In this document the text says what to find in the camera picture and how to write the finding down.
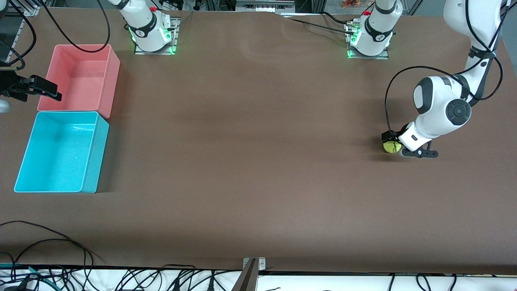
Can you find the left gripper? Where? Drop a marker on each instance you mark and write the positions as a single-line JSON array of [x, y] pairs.
[[394, 136]]

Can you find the yellow tennis ball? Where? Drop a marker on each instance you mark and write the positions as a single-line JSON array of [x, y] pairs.
[[391, 147]]

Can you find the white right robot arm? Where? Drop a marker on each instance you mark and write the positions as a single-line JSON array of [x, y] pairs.
[[145, 24]]

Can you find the pink plastic bin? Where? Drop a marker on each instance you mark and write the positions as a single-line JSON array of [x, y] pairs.
[[76, 79]]

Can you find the blue plastic bin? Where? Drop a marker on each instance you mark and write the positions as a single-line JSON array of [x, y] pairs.
[[56, 153]]

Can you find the aluminium frame profile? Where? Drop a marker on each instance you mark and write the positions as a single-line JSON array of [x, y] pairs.
[[31, 10]]

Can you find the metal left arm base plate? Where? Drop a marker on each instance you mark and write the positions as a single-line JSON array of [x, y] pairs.
[[369, 57]]

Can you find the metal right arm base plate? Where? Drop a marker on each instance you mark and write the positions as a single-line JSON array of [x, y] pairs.
[[176, 36]]

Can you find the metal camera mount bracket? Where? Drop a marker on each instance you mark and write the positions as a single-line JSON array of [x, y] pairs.
[[261, 264]]

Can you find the aluminium frame crossbar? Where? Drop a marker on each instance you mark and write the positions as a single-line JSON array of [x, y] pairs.
[[262, 6]]

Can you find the grey camera pole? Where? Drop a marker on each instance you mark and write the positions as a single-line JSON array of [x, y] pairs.
[[246, 281]]

